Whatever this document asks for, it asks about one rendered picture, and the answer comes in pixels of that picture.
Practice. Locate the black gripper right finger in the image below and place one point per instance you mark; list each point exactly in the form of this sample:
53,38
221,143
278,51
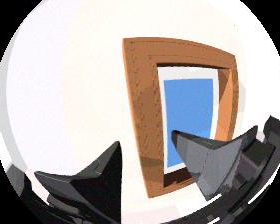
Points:
210,161

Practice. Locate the wooden picture frame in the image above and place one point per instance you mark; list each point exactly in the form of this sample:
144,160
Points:
177,85

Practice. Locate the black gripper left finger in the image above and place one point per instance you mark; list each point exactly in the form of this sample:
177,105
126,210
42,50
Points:
98,185

